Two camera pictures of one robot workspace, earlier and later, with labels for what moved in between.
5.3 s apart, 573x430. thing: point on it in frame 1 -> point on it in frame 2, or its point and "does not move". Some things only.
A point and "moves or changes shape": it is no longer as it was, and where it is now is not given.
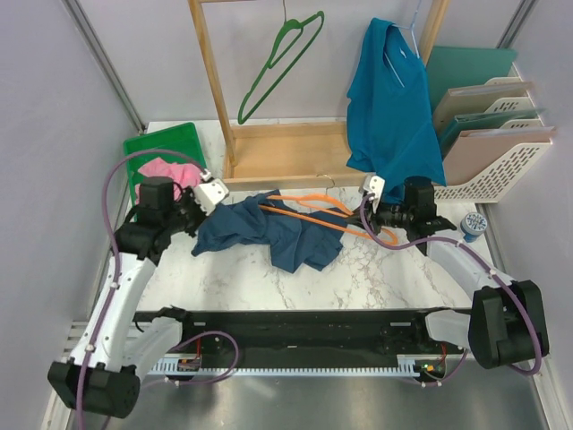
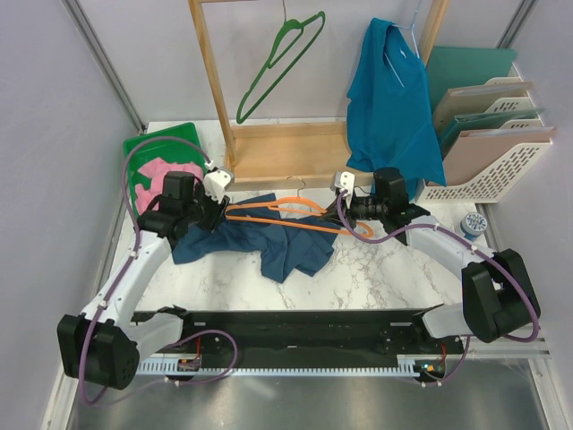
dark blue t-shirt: [303, 236] moves or changes shape
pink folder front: [474, 151] does not move
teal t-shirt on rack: [392, 126] does not move
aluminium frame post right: [523, 12] does not move
